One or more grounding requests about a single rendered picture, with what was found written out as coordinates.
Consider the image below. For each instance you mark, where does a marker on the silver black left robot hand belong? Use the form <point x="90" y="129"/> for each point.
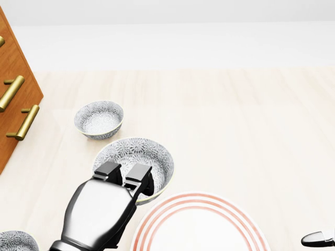
<point x="99" y="209"/>

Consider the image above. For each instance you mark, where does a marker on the wooden cabinet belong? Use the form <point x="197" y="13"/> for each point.
<point x="15" y="65"/>

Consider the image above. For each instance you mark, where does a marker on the wooden drawer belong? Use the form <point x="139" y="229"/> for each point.
<point x="18" y="64"/>
<point x="31" y="100"/>
<point x="6" y="30"/>

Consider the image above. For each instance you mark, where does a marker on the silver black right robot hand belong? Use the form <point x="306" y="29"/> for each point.
<point x="318" y="238"/>

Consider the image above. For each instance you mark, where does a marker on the white plate with red rings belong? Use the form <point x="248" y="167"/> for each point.
<point x="199" y="230"/>

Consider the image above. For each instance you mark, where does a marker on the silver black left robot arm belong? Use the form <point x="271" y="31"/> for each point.
<point x="78" y="248"/>

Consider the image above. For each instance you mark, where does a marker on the patterned grey bowl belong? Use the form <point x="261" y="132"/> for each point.
<point x="98" y="121"/>
<point x="15" y="241"/>
<point x="138" y="153"/>

